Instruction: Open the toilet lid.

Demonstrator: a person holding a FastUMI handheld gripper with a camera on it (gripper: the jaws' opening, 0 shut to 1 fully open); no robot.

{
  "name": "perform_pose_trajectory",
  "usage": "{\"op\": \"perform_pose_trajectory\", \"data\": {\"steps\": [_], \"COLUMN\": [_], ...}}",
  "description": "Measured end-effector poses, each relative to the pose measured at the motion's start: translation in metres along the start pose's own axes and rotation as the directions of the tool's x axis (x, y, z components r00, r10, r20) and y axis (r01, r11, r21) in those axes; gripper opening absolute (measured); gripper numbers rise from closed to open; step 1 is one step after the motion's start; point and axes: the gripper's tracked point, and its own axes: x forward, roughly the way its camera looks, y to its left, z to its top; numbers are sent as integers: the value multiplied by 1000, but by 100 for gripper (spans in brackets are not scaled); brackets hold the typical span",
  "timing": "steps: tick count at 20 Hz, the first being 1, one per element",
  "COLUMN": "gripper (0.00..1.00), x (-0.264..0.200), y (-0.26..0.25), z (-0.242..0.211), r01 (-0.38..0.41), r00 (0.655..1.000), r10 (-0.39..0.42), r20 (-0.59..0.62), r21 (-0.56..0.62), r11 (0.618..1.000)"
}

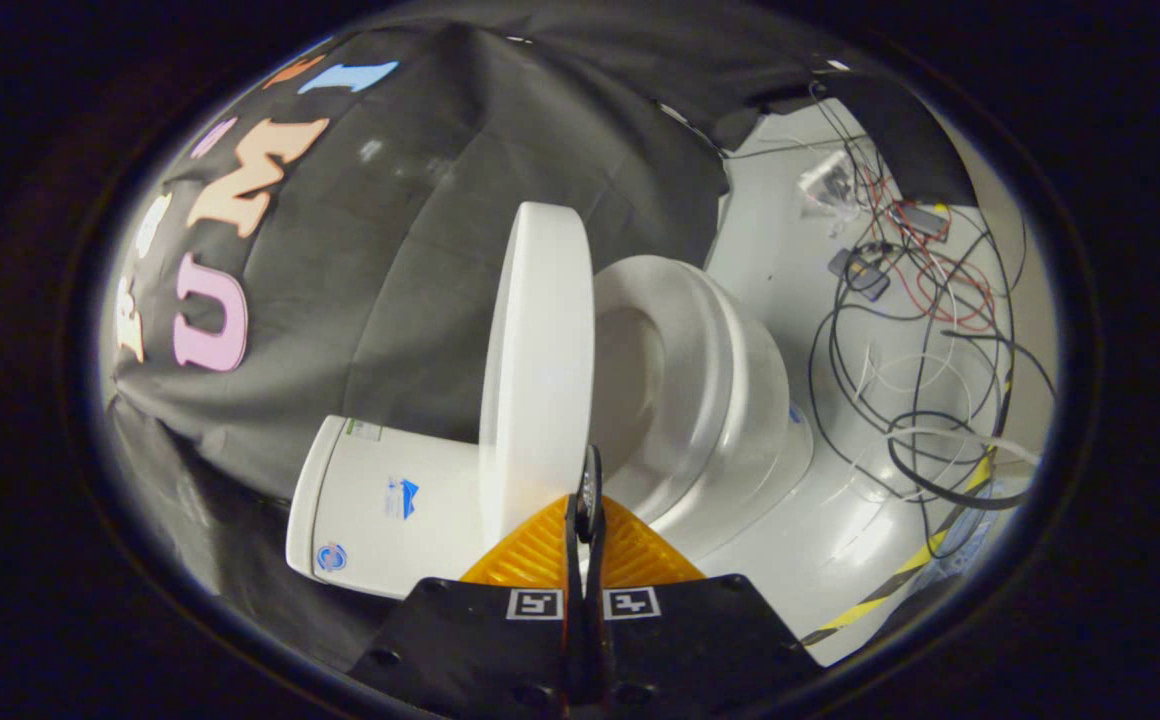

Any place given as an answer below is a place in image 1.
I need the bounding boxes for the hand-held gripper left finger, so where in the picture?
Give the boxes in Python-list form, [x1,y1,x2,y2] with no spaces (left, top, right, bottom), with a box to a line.
[346,447,591,720]

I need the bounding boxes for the clear plastic bag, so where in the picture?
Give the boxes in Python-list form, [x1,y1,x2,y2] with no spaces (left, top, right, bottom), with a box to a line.
[798,148,863,219]

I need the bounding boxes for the tangle of cables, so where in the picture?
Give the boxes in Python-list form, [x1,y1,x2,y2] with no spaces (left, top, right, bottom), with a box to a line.
[740,78,1058,513]

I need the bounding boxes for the white toilet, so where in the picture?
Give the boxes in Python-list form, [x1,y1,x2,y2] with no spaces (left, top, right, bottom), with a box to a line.
[284,254,817,602]

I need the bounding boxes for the small grey electronic box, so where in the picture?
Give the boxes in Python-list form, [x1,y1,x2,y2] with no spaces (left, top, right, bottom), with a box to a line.
[828,246,892,302]

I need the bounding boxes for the white toilet seat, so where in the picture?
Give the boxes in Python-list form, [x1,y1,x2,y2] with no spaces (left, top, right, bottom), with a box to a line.
[591,254,743,506]

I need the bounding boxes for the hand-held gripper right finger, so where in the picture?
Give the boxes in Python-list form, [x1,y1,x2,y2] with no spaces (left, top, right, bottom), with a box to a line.
[588,445,828,720]

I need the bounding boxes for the black backdrop cloth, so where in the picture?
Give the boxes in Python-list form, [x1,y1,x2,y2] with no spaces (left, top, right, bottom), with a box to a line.
[103,3,978,673]

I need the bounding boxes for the yellow black hazard tape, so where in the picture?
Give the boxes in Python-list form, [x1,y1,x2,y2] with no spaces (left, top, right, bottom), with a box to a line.
[798,448,999,647]

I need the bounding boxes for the white toilet lid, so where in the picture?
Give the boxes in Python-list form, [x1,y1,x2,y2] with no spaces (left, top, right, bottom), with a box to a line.
[477,201,597,543]

